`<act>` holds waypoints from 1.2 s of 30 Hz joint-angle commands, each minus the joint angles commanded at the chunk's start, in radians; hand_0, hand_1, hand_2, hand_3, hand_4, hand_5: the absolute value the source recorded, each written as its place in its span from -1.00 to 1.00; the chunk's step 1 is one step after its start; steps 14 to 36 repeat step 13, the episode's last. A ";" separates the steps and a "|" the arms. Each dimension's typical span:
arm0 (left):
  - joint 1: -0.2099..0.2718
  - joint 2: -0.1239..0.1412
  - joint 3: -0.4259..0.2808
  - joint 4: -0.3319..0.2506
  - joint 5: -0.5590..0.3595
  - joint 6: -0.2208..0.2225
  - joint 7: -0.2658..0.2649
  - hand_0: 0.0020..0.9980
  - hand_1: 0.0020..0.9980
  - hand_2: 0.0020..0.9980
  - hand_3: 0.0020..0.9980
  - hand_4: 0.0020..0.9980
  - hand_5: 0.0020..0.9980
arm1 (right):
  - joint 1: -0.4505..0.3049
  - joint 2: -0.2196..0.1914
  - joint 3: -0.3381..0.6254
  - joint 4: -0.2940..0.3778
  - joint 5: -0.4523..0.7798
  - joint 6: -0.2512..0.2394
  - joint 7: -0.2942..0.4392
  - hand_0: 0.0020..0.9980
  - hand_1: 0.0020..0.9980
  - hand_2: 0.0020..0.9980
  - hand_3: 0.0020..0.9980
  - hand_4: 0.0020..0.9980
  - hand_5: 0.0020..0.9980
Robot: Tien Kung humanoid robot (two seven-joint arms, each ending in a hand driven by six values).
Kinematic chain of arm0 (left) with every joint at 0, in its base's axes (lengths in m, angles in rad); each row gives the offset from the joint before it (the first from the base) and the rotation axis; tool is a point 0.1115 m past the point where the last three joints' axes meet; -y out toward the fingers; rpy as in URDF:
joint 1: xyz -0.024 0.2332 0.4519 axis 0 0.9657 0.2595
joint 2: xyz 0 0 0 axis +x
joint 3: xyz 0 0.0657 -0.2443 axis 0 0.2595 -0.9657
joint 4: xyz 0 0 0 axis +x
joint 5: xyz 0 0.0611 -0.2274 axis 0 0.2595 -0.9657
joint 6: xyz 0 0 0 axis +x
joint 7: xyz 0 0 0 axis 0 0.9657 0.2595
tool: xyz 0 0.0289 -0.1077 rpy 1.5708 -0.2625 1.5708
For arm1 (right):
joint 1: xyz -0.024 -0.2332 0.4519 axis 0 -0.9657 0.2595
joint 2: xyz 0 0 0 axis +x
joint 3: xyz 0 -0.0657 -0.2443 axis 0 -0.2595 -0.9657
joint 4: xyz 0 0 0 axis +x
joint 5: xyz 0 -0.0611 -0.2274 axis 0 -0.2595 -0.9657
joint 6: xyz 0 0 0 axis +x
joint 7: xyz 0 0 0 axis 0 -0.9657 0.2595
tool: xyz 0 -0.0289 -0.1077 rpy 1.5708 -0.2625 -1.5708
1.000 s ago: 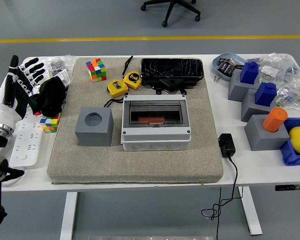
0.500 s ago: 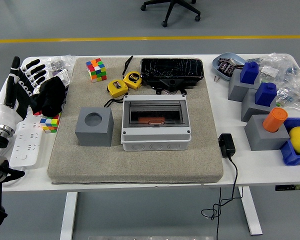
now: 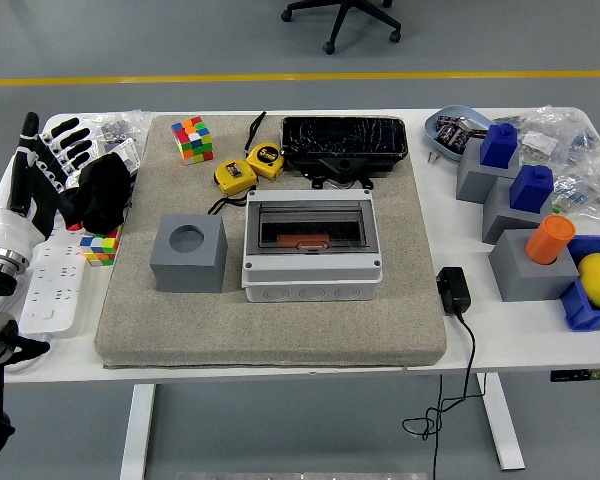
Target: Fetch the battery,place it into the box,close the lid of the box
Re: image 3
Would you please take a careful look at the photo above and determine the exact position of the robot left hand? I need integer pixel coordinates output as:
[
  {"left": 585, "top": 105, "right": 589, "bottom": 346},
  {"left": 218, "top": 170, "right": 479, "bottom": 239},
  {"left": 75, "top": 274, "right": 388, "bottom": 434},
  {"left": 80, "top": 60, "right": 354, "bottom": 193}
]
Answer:
[{"left": 0, "top": 111, "right": 94, "bottom": 259}]

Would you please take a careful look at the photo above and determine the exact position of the orange cylinder battery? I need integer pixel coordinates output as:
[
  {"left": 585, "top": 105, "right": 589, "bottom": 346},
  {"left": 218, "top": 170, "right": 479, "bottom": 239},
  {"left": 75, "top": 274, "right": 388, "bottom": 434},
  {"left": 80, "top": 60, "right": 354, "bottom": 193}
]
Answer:
[
  {"left": 524, "top": 214, "right": 577, "bottom": 266},
  {"left": 275, "top": 232, "right": 332, "bottom": 251}
]

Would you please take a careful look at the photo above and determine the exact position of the smoky transparent box lid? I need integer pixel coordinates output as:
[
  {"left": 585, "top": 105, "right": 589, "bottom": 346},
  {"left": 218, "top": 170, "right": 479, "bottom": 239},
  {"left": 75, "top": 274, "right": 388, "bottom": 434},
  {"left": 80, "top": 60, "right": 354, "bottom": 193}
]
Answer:
[{"left": 244, "top": 188, "right": 379, "bottom": 257}]

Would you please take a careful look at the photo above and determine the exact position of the grey plastic junction box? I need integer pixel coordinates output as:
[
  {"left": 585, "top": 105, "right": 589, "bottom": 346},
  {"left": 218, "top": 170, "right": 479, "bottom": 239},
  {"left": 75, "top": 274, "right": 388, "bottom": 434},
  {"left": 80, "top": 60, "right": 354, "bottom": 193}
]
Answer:
[{"left": 241, "top": 188, "right": 384, "bottom": 303}]

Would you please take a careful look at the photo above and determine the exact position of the white power strip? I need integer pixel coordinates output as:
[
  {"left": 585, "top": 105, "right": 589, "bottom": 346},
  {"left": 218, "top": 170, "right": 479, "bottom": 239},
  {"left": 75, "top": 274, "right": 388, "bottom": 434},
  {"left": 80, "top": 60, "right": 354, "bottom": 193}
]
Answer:
[{"left": 22, "top": 224, "right": 89, "bottom": 335}]

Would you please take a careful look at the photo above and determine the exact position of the small colourful puzzle cube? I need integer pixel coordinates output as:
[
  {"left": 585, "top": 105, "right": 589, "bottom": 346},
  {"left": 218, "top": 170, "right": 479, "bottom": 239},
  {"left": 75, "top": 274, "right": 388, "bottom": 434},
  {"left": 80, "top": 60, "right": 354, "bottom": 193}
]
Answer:
[{"left": 78, "top": 224, "right": 124, "bottom": 268}]

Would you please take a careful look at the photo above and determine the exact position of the black cloth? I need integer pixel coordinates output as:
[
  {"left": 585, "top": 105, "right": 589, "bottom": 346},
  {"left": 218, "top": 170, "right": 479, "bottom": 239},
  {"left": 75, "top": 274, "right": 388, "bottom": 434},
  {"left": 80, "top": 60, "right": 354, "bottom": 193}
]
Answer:
[{"left": 59, "top": 152, "right": 134, "bottom": 236}]

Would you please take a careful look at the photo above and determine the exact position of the white electrical device pack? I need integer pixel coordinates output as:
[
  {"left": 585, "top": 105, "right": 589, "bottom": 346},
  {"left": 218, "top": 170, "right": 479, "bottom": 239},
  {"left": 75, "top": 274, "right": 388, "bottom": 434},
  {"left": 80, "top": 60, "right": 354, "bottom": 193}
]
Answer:
[{"left": 92, "top": 138, "right": 144, "bottom": 171}]

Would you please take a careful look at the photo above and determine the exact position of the clear bag of screws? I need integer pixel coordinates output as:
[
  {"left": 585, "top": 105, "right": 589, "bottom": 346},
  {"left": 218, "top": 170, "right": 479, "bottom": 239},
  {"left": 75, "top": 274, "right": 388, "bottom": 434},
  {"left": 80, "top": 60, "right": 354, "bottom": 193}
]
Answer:
[{"left": 74, "top": 110, "right": 154, "bottom": 151}]

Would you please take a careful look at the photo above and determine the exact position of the grey block with round hole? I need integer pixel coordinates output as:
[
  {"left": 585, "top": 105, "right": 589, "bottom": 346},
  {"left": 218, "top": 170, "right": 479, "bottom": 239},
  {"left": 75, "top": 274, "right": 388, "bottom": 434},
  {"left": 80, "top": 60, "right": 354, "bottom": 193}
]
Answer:
[
  {"left": 488, "top": 228, "right": 581, "bottom": 303},
  {"left": 149, "top": 213, "right": 229, "bottom": 295}
]

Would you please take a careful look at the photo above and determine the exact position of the large colourful puzzle cube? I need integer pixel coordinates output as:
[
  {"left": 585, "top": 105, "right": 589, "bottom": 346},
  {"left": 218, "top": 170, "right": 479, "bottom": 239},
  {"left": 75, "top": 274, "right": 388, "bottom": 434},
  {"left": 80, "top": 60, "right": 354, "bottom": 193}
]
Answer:
[{"left": 170, "top": 116, "right": 215, "bottom": 166}]

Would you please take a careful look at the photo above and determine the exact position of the yellow tape measure dark label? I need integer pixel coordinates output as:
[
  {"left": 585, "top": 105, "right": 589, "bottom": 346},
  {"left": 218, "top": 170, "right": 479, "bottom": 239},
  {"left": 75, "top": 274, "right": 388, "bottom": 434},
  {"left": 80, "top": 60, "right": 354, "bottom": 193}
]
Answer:
[{"left": 208, "top": 159, "right": 258, "bottom": 215}]

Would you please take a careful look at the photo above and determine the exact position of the white table leg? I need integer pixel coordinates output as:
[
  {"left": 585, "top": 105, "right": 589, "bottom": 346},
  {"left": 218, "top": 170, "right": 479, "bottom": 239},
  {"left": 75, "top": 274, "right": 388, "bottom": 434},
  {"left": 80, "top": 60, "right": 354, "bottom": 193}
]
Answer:
[
  {"left": 119, "top": 383, "right": 156, "bottom": 480},
  {"left": 476, "top": 373, "right": 526, "bottom": 471}
]

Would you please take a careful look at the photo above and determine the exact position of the yellow tape measure 5m label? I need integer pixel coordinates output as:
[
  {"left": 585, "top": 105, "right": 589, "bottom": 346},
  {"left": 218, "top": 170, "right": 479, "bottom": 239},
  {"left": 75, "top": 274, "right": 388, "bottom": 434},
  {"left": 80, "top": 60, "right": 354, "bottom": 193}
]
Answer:
[{"left": 243, "top": 110, "right": 285, "bottom": 179}]

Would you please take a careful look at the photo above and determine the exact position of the grey-brown mat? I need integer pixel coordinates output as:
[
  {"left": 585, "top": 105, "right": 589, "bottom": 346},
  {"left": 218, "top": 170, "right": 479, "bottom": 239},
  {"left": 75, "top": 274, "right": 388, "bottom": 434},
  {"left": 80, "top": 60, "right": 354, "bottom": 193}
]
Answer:
[{"left": 94, "top": 113, "right": 449, "bottom": 370}]

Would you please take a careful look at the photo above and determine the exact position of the black plastic tray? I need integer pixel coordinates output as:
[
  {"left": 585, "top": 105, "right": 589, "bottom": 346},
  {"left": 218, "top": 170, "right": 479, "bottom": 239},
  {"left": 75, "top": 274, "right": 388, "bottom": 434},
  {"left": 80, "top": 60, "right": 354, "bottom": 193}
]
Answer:
[{"left": 279, "top": 116, "right": 410, "bottom": 174}]

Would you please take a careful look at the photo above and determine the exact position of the black office chair base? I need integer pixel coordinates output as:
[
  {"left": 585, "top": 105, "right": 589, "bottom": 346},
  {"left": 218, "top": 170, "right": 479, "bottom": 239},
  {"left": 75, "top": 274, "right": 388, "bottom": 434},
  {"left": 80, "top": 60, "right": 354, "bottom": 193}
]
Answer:
[{"left": 280, "top": 0, "right": 403, "bottom": 56}]

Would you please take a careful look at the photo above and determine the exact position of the light blue dish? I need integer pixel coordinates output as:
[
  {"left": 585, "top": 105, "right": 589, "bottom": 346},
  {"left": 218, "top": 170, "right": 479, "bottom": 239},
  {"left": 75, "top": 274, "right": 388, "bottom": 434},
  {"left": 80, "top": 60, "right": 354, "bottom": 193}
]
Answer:
[{"left": 424, "top": 104, "right": 496, "bottom": 164}]

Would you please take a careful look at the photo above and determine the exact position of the black power adapter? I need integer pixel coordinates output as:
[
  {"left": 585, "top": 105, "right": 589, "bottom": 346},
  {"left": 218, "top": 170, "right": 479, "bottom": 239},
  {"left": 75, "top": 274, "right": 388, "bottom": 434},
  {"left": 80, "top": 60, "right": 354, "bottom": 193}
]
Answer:
[{"left": 437, "top": 266, "right": 472, "bottom": 316}]

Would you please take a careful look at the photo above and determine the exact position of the grey holder block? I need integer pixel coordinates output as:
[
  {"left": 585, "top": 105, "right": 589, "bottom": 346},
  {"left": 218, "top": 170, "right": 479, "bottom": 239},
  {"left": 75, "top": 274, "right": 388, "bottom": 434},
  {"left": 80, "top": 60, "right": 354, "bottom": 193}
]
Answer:
[
  {"left": 455, "top": 137, "right": 522, "bottom": 205},
  {"left": 481, "top": 175, "right": 556, "bottom": 246}
]

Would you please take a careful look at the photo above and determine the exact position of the blue stepped block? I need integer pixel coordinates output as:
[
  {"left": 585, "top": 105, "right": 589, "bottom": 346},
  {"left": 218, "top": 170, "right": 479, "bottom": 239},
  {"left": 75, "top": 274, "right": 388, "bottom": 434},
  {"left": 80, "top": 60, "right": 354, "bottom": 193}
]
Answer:
[
  {"left": 509, "top": 164, "right": 555, "bottom": 212},
  {"left": 480, "top": 122, "right": 519, "bottom": 168}
]

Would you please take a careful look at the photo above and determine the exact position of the clear plastic parts bag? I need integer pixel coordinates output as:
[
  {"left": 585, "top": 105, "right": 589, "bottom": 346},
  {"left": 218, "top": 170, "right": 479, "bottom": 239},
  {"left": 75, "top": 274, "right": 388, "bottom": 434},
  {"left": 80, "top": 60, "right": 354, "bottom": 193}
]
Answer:
[
  {"left": 494, "top": 103, "right": 600, "bottom": 166},
  {"left": 549, "top": 164, "right": 600, "bottom": 221}
]

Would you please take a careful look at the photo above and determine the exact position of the black table control panel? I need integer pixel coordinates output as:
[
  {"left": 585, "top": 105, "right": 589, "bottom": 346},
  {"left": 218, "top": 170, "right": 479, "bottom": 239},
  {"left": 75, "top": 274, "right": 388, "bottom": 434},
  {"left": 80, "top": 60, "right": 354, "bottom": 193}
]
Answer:
[{"left": 549, "top": 368, "right": 600, "bottom": 384}]

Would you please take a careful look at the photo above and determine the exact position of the blue plastic bin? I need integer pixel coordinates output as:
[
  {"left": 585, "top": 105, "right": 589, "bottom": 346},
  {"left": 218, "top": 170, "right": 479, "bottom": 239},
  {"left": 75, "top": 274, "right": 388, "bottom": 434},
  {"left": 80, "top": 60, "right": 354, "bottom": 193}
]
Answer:
[{"left": 559, "top": 234, "right": 600, "bottom": 332}]

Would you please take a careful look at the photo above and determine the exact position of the black plastic bracket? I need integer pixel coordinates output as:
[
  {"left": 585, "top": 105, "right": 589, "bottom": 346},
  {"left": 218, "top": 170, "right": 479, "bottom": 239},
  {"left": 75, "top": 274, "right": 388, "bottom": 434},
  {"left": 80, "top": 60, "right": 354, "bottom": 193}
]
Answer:
[{"left": 299, "top": 155, "right": 376, "bottom": 192}]

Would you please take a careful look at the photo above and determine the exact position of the black adapter cord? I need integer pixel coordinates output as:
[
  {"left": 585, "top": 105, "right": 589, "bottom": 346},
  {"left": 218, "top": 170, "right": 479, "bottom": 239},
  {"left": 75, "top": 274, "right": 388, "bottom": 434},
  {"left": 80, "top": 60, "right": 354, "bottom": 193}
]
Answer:
[{"left": 402, "top": 309, "right": 487, "bottom": 480}]

